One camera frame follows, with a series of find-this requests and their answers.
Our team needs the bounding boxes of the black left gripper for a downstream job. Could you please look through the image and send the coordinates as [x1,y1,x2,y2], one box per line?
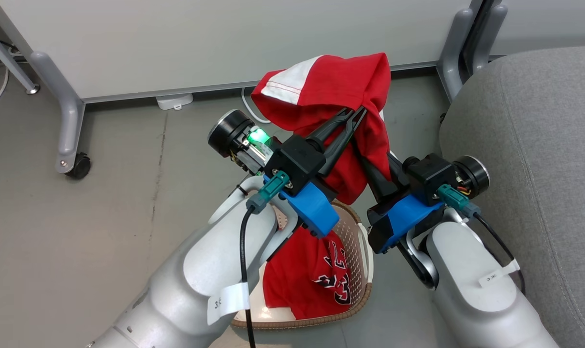
[208,107,368,195]

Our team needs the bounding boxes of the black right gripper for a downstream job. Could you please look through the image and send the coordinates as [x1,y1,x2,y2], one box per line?
[357,152,490,203]

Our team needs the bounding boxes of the red white-trimmed garment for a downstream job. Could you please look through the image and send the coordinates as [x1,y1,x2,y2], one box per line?
[250,52,394,206]

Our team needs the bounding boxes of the beige plastic laundry basket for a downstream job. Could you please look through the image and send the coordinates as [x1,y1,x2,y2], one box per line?
[230,198,374,330]

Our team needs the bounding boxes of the grey fabric sofa seat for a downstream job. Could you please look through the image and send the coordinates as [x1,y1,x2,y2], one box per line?
[439,46,585,348]

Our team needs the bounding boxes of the red basketball jersey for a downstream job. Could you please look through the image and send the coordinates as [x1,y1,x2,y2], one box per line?
[263,226,353,320]

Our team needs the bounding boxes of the white floor adapter box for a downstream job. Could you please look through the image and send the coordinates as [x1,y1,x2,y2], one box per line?
[156,93,194,111]

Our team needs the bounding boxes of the white partition panel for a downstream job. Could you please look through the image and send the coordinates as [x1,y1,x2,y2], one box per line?
[0,0,477,104]

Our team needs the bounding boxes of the grey partition leg with caster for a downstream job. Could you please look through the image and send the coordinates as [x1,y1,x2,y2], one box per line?
[29,51,92,180]

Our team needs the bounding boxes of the grey metal table leg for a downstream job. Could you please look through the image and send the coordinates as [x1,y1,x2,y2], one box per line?
[0,19,41,95]

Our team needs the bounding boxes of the teal right cable connector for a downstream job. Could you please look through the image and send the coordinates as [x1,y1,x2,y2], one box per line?
[437,184,481,218]

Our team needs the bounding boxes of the teal cable connector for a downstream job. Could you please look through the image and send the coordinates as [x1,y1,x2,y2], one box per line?
[247,170,291,215]
[437,184,481,218]

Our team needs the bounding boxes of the teal left cable connector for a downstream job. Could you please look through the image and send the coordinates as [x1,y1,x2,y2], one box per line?
[247,170,291,215]

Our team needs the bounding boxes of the white thin cable loop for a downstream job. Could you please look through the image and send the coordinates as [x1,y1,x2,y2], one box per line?
[241,87,274,125]

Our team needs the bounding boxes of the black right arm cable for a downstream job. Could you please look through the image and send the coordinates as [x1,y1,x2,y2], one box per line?
[472,214,526,295]

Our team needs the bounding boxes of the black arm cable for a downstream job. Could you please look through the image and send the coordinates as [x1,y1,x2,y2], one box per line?
[239,207,257,348]
[472,214,526,295]

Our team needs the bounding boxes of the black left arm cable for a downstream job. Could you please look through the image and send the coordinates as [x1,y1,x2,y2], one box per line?
[239,207,257,348]

